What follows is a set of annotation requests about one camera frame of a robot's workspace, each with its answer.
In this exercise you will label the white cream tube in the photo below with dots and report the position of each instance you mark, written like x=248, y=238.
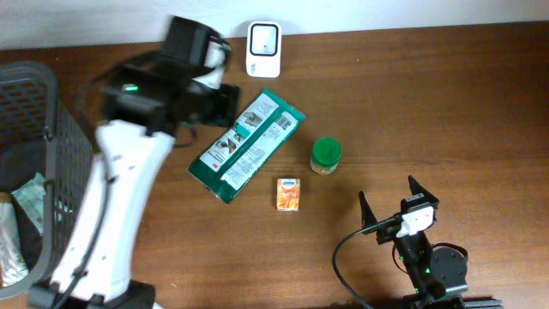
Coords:
x=13, y=265

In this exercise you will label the green white wipes package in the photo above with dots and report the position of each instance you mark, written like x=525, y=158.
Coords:
x=233, y=159

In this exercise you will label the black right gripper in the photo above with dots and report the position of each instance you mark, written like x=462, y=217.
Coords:
x=368, y=218

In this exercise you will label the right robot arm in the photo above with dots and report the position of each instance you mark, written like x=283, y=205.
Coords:
x=437, y=271

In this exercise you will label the orange tissue pack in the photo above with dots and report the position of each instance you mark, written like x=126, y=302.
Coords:
x=288, y=194

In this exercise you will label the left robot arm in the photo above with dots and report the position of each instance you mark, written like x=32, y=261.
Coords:
x=146, y=99

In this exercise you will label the teal wipes pouch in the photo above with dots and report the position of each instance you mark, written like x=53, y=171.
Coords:
x=30, y=197

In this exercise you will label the grey plastic basket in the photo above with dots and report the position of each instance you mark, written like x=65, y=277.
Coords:
x=40, y=136

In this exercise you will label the white barcode scanner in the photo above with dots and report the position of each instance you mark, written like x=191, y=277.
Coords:
x=263, y=49

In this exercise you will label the green lid jar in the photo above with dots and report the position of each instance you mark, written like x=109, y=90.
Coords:
x=325, y=156

